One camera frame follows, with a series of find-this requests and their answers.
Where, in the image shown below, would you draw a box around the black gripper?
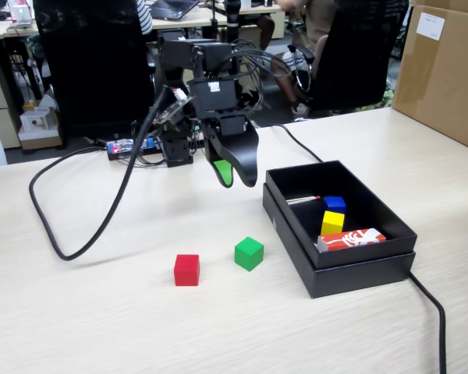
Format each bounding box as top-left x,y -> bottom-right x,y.
187,76 -> 260,190

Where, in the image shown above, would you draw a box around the green wooden cube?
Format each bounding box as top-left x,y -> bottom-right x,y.
234,236 -> 265,273

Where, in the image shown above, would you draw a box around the blue wooden cube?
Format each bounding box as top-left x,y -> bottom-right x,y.
322,196 -> 347,215

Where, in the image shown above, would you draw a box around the yellow wooden cube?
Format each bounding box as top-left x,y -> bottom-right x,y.
320,210 -> 346,237

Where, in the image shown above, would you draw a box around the red wooden cube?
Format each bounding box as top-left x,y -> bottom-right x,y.
173,254 -> 200,287

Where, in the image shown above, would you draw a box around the black cardboard box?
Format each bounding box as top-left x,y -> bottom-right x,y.
262,158 -> 419,300

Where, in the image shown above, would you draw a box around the small white carton box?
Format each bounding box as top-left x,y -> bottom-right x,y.
17,107 -> 62,151

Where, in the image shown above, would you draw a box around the large brown cardboard box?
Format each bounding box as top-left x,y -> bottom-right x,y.
391,0 -> 468,156

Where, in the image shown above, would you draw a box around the black and white shoes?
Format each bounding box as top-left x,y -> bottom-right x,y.
237,83 -> 265,113

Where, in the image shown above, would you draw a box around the controller board with red LED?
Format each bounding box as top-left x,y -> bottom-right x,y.
106,136 -> 159,161

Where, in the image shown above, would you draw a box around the orange and white matchbox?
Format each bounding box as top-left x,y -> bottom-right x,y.
317,228 -> 387,254

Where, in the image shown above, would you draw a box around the black segmented pole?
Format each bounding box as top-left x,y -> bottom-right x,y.
222,0 -> 245,42

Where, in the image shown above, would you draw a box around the beige office desk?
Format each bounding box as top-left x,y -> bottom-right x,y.
150,2 -> 286,51
0,19 -> 40,42

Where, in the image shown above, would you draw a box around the black office chair with armrest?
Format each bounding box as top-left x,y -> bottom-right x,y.
286,0 -> 411,118

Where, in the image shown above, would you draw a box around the green patterned bag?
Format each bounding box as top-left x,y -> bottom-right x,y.
353,87 -> 395,114

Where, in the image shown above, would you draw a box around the black laptop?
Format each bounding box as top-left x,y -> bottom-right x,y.
150,0 -> 200,21

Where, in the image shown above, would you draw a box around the black mesh office chair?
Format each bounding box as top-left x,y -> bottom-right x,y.
31,0 -> 159,151

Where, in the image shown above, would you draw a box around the seated person in shorts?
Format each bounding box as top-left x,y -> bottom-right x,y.
256,0 -> 339,121

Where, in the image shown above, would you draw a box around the person in striped shirt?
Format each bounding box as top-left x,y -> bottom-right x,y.
134,0 -> 154,34

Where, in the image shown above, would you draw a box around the white shipping label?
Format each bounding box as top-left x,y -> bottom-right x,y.
416,11 -> 446,41

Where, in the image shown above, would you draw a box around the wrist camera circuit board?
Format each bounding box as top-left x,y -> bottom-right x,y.
152,87 -> 193,126

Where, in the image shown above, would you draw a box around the thick black camera cable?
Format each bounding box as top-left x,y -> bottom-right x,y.
28,85 -> 171,261

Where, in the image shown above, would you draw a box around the thick black table cable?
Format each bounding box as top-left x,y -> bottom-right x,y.
264,123 -> 449,374

